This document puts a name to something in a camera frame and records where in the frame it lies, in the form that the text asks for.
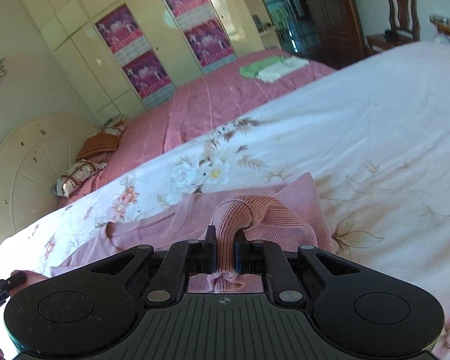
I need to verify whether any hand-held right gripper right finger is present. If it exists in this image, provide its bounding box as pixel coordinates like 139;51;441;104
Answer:
235;229;361;302

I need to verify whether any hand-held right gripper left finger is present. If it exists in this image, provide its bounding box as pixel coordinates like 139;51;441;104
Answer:
91;226;217;304

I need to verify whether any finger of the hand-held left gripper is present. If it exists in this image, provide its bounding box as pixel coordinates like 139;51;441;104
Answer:
0;271;28;319

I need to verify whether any pink sweater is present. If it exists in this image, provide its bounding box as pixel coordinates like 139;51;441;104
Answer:
25;172;338;295

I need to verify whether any cream round headboard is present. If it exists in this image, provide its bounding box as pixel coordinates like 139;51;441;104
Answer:
0;115;102;263

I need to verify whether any brown patterned pillow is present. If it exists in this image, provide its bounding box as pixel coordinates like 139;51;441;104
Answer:
52;159;107;197

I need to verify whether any pink bedspread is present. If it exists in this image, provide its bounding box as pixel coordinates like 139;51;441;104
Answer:
56;47;338;211

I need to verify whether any orange pillow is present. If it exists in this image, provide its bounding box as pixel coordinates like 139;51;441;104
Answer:
76;120;128;160

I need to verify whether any white floral bed sheet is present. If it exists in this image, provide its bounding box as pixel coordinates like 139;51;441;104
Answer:
0;39;450;360

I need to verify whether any green folded cloth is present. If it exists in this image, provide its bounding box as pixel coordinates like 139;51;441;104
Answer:
239;55;286;79

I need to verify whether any white folded cloth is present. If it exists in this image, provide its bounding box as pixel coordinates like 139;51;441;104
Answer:
256;57;309;82

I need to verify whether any cream wardrobe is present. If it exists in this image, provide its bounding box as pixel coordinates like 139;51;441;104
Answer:
19;0;282;121

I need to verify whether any brown wooden door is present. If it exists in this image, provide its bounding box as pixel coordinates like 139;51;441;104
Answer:
290;0;366;70

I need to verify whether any dark wooden chair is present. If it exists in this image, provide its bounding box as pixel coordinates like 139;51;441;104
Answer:
365;0;421;55

